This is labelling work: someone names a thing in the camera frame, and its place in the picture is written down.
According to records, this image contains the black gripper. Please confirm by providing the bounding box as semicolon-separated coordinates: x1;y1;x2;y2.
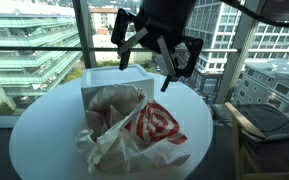
110;0;205;93

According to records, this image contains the beige pink cloth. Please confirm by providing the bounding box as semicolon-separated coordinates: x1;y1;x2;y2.
85;99;132;138

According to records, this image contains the white plastic basket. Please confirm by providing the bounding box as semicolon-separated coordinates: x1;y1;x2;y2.
80;64;155;111

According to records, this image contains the white plastic bag red logo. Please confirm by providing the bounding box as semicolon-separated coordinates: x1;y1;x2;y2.
75;84;191;174

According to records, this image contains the wide grey window mullion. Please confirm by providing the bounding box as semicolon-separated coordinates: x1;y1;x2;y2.
214;0;268;104

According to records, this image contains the metal window railing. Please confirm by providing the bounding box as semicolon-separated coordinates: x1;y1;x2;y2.
0;45;240;54

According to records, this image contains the dark window blind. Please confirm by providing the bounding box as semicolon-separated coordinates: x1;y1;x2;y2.
259;0;289;23

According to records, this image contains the grey chair cushion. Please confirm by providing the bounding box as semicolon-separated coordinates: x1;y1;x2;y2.
210;103;289;144

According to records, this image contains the wooden chair frame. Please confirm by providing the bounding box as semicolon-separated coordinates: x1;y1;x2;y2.
224;101;289;180

